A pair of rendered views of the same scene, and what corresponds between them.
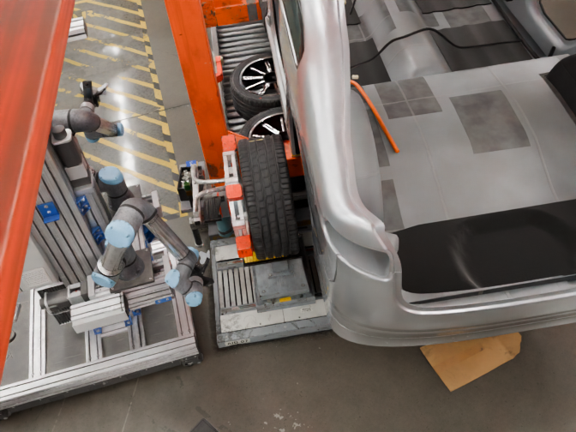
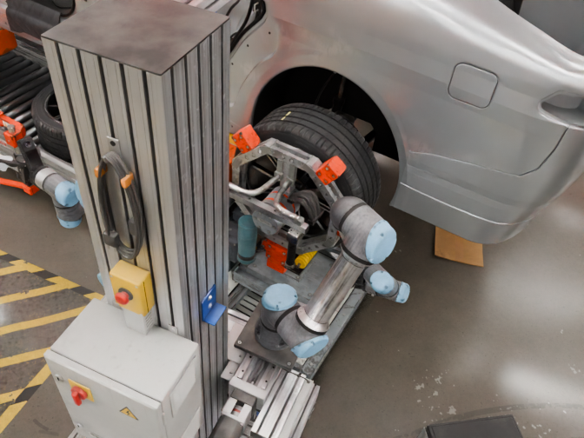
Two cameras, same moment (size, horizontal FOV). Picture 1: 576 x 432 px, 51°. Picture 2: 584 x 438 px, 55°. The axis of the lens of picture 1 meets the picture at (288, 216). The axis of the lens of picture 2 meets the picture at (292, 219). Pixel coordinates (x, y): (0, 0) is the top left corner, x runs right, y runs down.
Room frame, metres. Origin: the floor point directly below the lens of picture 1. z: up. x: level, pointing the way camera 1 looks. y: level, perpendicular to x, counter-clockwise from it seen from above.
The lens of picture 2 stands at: (1.37, 1.81, 2.54)
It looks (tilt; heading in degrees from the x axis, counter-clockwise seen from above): 45 degrees down; 298
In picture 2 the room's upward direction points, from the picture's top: 7 degrees clockwise
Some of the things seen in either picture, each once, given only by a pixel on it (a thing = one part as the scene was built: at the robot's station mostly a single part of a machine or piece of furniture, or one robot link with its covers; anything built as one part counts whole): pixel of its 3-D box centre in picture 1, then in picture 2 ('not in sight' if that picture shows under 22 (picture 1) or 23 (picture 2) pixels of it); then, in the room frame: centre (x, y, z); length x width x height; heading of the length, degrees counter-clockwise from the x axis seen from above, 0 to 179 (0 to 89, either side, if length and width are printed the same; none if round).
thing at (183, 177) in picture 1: (190, 183); not in sight; (2.79, 0.59, 0.51); 0.20 x 0.14 x 0.13; 175
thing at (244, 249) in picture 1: (243, 246); not in sight; (1.94, 0.24, 0.85); 0.09 x 0.08 x 0.07; 3
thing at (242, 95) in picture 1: (273, 87); (91, 117); (3.86, -0.02, 0.39); 0.66 x 0.66 x 0.24
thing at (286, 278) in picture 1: (278, 256); (295, 254); (2.26, 0.09, 0.32); 0.40 x 0.30 x 0.28; 3
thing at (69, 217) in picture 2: (93, 131); (72, 209); (2.67, 1.01, 1.12); 0.11 x 0.08 x 0.11; 86
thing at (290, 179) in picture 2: (210, 195); (295, 194); (2.15, 0.38, 1.03); 0.19 x 0.18 x 0.11; 93
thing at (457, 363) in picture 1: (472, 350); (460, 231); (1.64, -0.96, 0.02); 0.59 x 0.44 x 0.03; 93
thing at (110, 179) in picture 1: (111, 180); not in sight; (2.40, 0.92, 0.98); 0.13 x 0.12 x 0.14; 86
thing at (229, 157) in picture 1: (237, 201); (286, 199); (2.25, 0.26, 0.85); 0.54 x 0.07 x 0.54; 3
